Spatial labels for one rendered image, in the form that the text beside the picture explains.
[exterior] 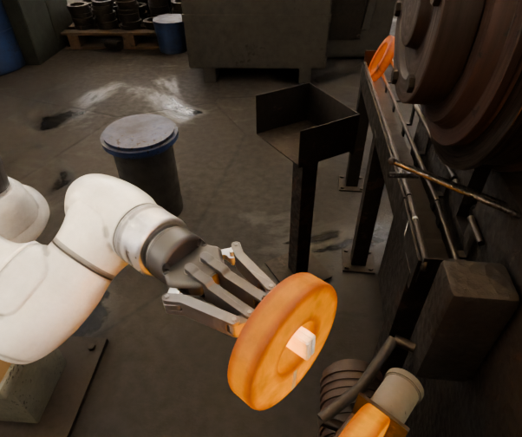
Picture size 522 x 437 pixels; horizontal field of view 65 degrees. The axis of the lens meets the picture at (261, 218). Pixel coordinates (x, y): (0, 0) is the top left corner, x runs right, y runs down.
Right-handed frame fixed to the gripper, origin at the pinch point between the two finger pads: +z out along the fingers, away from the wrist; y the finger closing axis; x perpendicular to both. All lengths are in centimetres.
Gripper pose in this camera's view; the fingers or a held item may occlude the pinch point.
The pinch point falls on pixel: (284, 330)
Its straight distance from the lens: 46.0
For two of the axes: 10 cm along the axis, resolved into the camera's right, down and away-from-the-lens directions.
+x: -0.5, -7.8, -6.2
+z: 7.5, 3.9, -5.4
